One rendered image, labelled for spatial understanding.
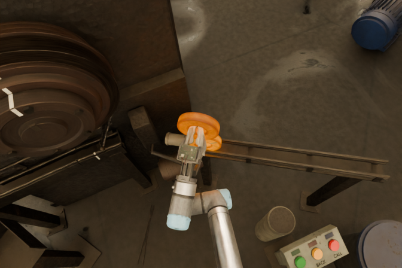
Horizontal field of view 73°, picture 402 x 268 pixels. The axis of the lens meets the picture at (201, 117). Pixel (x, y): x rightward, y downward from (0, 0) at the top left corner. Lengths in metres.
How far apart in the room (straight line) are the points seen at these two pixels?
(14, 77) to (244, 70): 1.76
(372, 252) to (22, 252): 1.48
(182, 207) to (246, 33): 1.89
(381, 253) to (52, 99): 1.42
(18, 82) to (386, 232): 1.52
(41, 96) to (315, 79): 1.95
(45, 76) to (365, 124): 1.99
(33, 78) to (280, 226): 1.07
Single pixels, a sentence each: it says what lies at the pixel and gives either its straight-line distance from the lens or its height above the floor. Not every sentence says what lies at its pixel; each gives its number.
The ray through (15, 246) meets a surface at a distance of 1.47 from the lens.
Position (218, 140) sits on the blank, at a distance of 1.14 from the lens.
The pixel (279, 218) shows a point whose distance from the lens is 1.32.
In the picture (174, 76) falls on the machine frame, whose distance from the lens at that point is 1.17.
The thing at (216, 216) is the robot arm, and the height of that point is 0.83.
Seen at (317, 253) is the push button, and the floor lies 0.61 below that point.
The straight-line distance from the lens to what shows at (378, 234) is 1.55.
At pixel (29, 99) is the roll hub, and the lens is 0.80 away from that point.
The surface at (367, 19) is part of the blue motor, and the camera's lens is 2.44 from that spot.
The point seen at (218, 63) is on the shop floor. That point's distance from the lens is 2.30.
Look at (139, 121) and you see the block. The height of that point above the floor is 0.80.
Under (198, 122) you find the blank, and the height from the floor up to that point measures 0.97.
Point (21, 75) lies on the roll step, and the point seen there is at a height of 1.28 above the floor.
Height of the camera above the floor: 1.81
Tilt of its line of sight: 62 degrees down
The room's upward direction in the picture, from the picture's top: 8 degrees counter-clockwise
